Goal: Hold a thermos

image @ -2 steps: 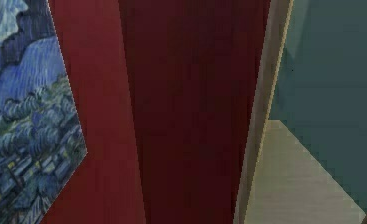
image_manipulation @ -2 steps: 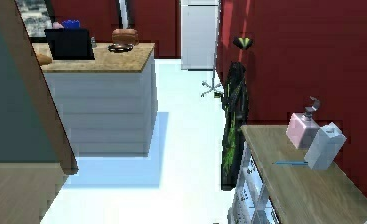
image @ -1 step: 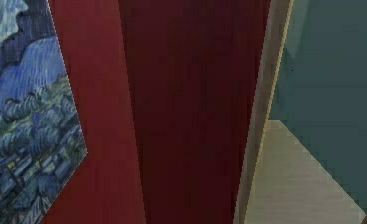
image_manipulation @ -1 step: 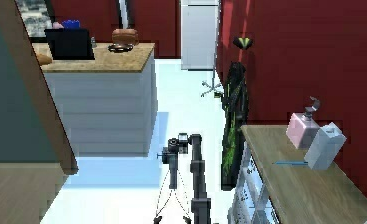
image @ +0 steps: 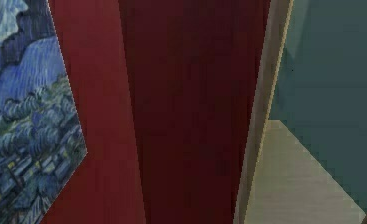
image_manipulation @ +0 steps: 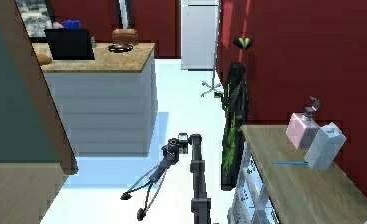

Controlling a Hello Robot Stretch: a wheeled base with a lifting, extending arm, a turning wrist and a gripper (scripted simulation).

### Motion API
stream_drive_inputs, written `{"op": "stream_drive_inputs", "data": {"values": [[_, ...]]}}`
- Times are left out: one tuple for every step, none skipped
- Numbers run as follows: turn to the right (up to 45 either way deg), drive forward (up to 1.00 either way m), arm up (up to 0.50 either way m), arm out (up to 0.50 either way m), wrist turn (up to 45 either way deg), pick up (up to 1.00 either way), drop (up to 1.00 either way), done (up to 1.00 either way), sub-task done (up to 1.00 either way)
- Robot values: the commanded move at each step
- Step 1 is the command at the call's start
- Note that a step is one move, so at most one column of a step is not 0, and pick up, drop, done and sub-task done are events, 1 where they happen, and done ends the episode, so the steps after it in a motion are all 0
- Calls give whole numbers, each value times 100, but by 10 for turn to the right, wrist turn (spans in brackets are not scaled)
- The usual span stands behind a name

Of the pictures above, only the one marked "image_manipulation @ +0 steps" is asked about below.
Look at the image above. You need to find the white kitchen island wooden top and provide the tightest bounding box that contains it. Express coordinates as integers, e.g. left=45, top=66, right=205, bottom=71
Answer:
left=31, top=41, right=159, bottom=158

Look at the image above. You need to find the brown wooden door frame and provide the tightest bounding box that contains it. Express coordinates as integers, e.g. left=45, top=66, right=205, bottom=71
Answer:
left=0, top=0, right=79, bottom=176

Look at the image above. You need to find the pink soap dispenser bottle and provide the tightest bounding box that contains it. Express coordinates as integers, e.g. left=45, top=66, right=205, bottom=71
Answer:
left=285, top=96, right=322, bottom=150

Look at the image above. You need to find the white square box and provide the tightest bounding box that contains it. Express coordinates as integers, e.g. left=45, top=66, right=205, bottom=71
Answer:
left=303, top=121, right=347, bottom=171

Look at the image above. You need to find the black green bicycle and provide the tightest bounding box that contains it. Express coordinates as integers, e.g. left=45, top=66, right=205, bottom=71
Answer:
left=220, top=35, right=254, bottom=192

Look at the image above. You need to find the black open laptop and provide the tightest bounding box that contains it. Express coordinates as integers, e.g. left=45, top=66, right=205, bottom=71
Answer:
left=44, top=27, right=96, bottom=61

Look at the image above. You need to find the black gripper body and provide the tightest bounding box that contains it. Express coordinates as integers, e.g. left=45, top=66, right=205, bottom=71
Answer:
left=149, top=137, right=181, bottom=184

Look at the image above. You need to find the brown round pot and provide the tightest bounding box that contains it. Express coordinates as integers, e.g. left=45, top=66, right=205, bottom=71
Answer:
left=107, top=28, right=140, bottom=54

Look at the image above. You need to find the blue bowl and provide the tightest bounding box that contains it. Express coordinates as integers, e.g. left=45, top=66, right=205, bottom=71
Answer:
left=61, top=19, right=82, bottom=30

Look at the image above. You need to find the blue pen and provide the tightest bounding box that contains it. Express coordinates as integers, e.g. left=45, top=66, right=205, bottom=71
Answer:
left=272, top=160, right=309, bottom=166

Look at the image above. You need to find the wooden table white frame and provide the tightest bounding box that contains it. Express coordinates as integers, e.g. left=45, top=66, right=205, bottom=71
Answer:
left=226, top=124, right=367, bottom=224

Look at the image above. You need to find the grey coat stand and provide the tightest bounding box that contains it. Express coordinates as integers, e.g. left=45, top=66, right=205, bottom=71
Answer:
left=200, top=0, right=225, bottom=99

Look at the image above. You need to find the brown bread loaf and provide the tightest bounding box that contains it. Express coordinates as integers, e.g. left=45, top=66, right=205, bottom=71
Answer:
left=36, top=53, right=54, bottom=67

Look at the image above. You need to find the white fridge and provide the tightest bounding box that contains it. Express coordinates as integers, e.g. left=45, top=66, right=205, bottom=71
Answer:
left=180, top=0, right=221, bottom=71

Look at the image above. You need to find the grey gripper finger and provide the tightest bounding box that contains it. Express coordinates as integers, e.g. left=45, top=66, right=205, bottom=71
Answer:
left=120, top=166, right=166, bottom=201
left=136, top=169, right=169, bottom=222

